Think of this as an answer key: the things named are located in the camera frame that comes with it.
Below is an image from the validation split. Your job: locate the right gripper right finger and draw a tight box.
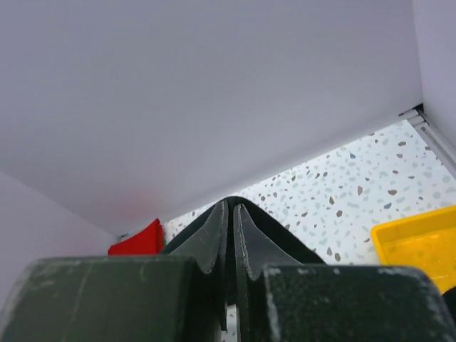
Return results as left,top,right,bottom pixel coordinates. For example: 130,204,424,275
233,205,455,341

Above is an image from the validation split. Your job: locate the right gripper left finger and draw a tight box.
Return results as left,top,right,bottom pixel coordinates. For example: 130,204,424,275
1,202,228,341

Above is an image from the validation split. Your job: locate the black t shirt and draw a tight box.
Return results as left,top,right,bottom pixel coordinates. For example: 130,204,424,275
161,196,325,266

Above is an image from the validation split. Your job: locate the red folded t shirt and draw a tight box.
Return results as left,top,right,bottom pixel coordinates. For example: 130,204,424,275
108,219,165,256

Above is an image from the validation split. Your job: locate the yellow plastic bin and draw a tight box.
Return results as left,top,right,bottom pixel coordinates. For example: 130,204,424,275
370,206,455,293

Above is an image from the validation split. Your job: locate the aluminium frame rail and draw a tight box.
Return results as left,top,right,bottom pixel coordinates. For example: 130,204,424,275
398,103,455,177

